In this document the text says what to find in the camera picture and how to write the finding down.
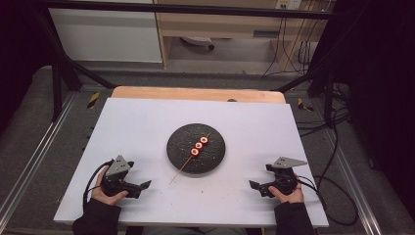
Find white table board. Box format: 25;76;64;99
53;97;330;229

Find yellow black floor tape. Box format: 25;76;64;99
86;91;101;110
297;97;315;113

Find hanging black cables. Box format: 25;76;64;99
261;9;327;78

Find person's left hand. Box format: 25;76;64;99
90;165;129;207

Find wooden skewer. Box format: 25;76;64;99
167;131;212;186

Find white chair base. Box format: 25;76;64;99
179;35;216;51

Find dark curtain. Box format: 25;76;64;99
0;0;56;131
331;0;415;224

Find white power strip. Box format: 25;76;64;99
275;0;303;11

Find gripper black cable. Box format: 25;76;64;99
82;159;115;211
295;174;359;227

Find person's right hand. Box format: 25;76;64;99
267;174;305;205

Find white cabinet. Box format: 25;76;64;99
48;7;163;64

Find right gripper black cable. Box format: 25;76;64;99
295;174;359;227

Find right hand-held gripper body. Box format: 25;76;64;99
265;157;308;196

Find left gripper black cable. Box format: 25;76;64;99
82;159;115;211

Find black metal frame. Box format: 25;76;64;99
31;0;355;122

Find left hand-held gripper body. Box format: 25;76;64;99
100;155;135;198

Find aluminium floor rail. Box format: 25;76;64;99
0;92;78;214
326;130;384;235

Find black speckled plate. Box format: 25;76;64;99
165;122;227;175

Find wooden desk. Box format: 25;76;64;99
152;0;331;71

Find wooden table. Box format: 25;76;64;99
111;85;288;105

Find black floor cables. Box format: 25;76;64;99
295;81;352;138

